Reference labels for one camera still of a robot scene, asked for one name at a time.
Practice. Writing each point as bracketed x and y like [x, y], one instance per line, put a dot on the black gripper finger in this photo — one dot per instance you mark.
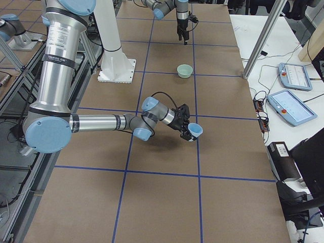
[188, 134]
[183, 35]

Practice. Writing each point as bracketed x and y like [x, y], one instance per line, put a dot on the black computer monitor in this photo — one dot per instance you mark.
[308, 156]

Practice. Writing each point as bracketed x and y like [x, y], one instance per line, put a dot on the far blue teach pendant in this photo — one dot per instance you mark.
[293, 76]

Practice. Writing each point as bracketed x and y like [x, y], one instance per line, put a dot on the black box with label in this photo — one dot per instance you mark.
[282, 165]

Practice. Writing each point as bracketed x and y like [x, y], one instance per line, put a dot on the green ceramic bowl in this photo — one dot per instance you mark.
[184, 71]

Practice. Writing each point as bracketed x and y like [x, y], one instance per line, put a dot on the near blue teach pendant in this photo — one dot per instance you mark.
[293, 110]

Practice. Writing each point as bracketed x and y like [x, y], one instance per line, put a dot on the blue plastic cup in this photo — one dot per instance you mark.
[195, 131]

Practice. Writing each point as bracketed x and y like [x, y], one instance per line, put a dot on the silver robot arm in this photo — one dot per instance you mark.
[162, 8]
[50, 123]

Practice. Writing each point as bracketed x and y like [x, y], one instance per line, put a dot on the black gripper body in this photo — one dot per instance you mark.
[175, 123]
[181, 25]

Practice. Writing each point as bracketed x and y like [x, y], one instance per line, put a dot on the white column pedestal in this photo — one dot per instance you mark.
[115, 66]

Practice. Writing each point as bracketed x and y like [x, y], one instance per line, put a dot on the blue teach pendant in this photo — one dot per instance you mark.
[293, 76]
[293, 110]

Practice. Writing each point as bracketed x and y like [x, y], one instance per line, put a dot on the aluminium frame post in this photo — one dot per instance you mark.
[266, 31]

